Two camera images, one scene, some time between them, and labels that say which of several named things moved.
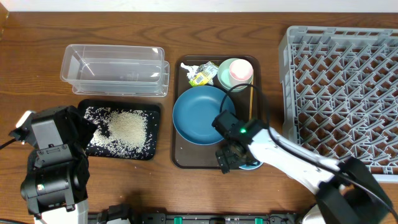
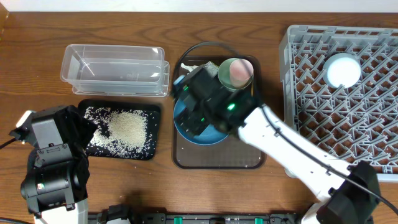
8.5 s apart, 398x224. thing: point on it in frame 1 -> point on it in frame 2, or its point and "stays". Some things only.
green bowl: (223, 75) stays
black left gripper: (81, 128) stays
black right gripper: (229, 152) -> (191, 117)
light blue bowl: (250, 167) -> (342, 68)
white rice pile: (124, 134) stays
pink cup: (240, 72) stays
